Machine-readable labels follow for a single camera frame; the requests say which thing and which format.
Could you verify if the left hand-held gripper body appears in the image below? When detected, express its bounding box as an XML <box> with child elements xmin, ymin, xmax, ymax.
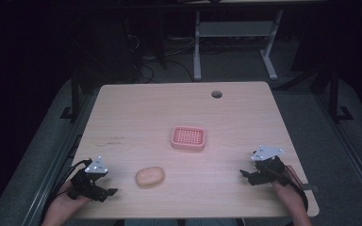
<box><xmin>67</xmin><ymin>155</ymin><xmax>109</xmax><ymax>202</ymax></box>

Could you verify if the tan potato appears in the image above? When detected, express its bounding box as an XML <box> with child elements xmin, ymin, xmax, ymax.
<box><xmin>135</xmin><ymin>166</ymin><xmax>166</xmax><ymax>188</ymax></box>

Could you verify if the grey metal frame rail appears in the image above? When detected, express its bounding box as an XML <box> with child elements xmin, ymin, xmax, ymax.
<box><xmin>20</xmin><ymin>93</ymin><xmax>100</xmax><ymax>226</ymax></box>
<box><xmin>314</xmin><ymin>92</ymin><xmax>362</xmax><ymax>206</ymax></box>

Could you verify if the pink soap dish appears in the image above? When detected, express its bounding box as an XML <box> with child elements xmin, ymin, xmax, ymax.
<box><xmin>170</xmin><ymin>125</ymin><xmax>206</xmax><ymax>152</ymax></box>

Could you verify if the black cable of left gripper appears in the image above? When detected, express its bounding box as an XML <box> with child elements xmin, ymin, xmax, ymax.
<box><xmin>40</xmin><ymin>158</ymin><xmax>92</xmax><ymax>222</ymax></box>

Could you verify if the black metal stand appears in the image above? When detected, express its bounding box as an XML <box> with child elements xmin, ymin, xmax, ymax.
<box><xmin>328</xmin><ymin>64</ymin><xmax>354</xmax><ymax>122</ymax></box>
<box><xmin>59</xmin><ymin>67</ymin><xmax>82</xmax><ymax>121</ymax></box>

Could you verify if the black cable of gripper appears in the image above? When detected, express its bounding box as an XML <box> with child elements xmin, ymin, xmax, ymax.
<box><xmin>274</xmin><ymin>169</ymin><xmax>310</xmax><ymax>213</ymax></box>
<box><xmin>40</xmin><ymin>158</ymin><xmax>92</xmax><ymax>222</ymax></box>

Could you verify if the bundle of floor cables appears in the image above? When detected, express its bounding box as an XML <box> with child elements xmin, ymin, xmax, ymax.
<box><xmin>125</xmin><ymin>32</ymin><xmax>199</xmax><ymax>83</ymax></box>

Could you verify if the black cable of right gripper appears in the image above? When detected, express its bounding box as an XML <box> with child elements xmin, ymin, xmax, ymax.
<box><xmin>274</xmin><ymin>169</ymin><xmax>310</xmax><ymax>213</ymax></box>

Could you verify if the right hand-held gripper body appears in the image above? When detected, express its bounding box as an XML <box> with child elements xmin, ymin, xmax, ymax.
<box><xmin>250</xmin><ymin>144</ymin><xmax>287</xmax><ymax>186</ymax></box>

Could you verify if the white metal stand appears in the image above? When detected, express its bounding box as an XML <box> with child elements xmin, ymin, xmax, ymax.
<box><xmin>192</xmin><ymin>8</ymin><xmax>285</xmax><ymax>82</ymax></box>

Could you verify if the person's left hand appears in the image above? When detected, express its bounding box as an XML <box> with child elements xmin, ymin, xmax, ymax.
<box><xmin>47</xmin><ymin>179</ymin><xmax>92</xmax><ymax>218</ymax></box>

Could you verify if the person's right hand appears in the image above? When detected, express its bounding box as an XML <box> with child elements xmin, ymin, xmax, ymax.
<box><xmin>271</xmin><ymin>165</ymin><xmax>306</xmax><ymax>206</ymax></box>

